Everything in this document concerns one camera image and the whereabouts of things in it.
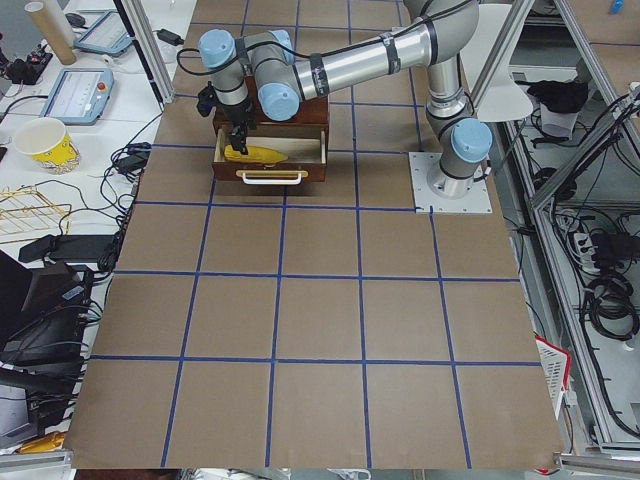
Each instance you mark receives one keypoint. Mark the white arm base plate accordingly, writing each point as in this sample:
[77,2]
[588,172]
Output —
[435,193]

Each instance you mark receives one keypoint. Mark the cardboard tube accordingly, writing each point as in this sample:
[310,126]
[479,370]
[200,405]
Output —
[50,19]

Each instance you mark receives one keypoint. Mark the white plastic chair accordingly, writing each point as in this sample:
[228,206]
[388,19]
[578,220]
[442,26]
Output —
[503,99]

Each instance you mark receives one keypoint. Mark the dark wooden drawer cabinet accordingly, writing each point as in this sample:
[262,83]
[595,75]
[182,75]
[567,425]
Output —
[311,113]

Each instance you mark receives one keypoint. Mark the yellow corn cob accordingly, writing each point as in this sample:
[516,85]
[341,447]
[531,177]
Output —
[256,155]

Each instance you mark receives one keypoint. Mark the blue teach pendant far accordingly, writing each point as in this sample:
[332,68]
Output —
[106,36]

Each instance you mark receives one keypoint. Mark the popcorn paper bucket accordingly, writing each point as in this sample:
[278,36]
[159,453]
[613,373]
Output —
[47,141]

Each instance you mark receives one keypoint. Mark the black power adapter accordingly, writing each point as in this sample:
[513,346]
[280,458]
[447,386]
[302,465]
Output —
[169,37]

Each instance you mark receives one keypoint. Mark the aluminium frame post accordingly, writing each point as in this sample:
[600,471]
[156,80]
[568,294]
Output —
[139,29]

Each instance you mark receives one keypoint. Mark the black gripper near corn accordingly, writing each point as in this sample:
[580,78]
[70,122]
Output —
[237,114]

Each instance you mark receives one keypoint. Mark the gold wire rack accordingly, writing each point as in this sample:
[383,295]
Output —
[27,214]

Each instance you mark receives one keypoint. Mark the blue teach pendant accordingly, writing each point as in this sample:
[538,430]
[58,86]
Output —
[79,95]
[106,36]

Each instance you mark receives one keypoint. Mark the grey robot arm near corn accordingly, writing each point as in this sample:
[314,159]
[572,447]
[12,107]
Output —
[263,72]

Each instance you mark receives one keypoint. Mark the blue teach pendant near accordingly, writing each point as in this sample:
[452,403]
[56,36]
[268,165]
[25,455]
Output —
[79,95]

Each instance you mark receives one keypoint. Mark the red white plastic basket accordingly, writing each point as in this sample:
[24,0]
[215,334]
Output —
[556,363]

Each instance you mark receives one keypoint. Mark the light wood drawer white handle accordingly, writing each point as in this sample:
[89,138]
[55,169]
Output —
[306,148]

